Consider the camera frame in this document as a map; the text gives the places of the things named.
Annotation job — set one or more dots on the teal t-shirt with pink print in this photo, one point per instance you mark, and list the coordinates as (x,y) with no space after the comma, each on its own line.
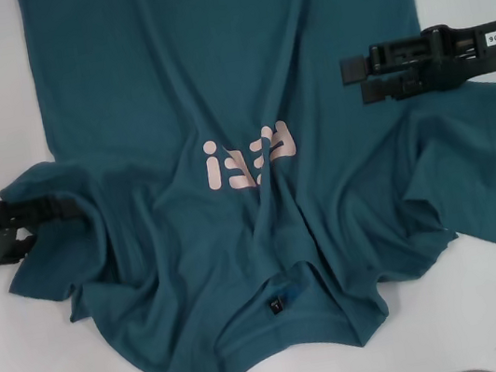
(209,60)

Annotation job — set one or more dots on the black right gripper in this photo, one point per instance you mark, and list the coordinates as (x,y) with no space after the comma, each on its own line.
(468,56)

